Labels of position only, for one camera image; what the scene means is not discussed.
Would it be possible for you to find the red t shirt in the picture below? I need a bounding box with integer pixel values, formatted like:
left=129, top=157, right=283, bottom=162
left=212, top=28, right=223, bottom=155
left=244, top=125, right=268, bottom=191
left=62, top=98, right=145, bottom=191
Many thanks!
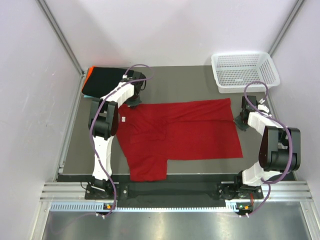
left=116, top=98, right=243, bottom=182

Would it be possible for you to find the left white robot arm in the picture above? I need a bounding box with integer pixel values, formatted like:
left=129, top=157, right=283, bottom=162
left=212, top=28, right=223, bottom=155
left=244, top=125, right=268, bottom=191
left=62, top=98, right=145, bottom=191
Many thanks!
left=82, top=67, right=146, bottom=199

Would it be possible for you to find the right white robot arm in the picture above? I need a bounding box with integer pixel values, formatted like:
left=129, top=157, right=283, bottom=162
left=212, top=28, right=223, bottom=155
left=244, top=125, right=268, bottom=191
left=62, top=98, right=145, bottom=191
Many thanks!
left=233, top=95, right=301, bottom=198

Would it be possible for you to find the folded black t shirt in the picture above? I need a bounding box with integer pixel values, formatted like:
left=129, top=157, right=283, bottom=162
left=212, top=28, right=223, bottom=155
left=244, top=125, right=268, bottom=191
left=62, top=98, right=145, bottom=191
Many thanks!
left=81, top=66, right=126, bottom=98

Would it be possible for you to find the white plastic basket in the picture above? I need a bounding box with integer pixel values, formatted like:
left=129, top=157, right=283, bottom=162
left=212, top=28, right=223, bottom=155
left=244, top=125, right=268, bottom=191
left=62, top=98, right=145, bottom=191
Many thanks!
left=211, top=51, right=281, bottom=94

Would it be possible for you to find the folded orange t shirt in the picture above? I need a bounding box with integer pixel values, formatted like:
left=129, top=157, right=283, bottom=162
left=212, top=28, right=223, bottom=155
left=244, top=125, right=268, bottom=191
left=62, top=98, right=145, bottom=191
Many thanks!
left=81, top=65, right=96, bottom=90

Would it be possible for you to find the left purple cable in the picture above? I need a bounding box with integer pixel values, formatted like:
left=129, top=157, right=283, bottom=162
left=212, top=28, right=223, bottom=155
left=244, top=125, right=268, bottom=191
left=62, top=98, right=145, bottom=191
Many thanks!
left=89, top=64, right=153, bottom=221

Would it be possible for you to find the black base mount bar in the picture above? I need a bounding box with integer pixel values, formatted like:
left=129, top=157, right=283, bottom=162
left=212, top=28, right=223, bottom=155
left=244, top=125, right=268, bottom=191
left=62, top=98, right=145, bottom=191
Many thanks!
left=85, top=174, right=263, bottom=207

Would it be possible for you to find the grey slotted cable duct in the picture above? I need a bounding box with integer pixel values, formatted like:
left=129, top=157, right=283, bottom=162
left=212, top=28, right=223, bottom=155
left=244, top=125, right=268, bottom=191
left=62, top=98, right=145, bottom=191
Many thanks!
left=49, top=202, right=250, bottom=213

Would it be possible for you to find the right aluminium frame post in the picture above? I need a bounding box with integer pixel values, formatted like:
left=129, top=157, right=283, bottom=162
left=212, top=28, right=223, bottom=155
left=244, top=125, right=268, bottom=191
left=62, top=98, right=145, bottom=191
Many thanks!
left=268, top=0, right=306, bottom=58

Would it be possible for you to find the aluminium frame post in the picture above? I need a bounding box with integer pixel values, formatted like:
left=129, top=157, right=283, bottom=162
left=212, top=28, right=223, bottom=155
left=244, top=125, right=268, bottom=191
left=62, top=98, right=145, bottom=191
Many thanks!
left=35, top=0, right=84, bottom=76
left=268, top=0, right=306, bottom=58

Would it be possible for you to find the left aluminium frame post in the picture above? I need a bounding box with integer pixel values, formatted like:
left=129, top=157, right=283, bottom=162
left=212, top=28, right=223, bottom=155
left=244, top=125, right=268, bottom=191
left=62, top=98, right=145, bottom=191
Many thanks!
left=35, top=0, right=84, bottom=76

